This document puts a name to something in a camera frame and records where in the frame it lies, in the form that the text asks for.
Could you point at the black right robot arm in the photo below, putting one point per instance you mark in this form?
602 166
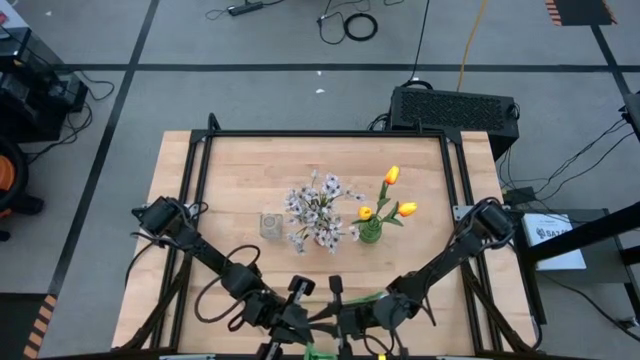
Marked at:
450 255

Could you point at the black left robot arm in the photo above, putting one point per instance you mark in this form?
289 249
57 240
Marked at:
210 255

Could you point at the silver aluminium profile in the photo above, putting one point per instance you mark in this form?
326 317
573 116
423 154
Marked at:
187 357
465 358

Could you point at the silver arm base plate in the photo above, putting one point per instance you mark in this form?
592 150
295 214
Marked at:
193 207
461 211

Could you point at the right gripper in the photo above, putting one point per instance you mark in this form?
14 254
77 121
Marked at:
357 320

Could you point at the black perforated computer case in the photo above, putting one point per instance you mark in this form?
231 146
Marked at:
452 117

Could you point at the black equipment cart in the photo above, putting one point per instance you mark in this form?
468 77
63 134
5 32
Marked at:
30 90

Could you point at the black hazard-striped floor mat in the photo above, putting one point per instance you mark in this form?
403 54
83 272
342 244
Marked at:
20 325
580 12

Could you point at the white printed paper sign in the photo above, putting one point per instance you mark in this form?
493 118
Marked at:
555 250

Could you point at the orange artificial tulip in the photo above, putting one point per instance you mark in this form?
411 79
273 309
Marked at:
365 213
407 209
392 175

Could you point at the black power brick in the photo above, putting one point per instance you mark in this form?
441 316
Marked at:
520 195

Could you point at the black power strip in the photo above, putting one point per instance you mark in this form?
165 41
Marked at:
245 8

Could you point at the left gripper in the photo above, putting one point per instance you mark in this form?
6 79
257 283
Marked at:
270 317

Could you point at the black side table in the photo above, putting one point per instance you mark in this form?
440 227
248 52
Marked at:
610 285

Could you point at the green glass vase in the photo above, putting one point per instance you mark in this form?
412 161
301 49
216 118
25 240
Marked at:
370 234

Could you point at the clear cut-glass vase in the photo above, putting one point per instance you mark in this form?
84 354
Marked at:
271 227

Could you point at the black aluminium table frame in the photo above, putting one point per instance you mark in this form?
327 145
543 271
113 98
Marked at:
325 133

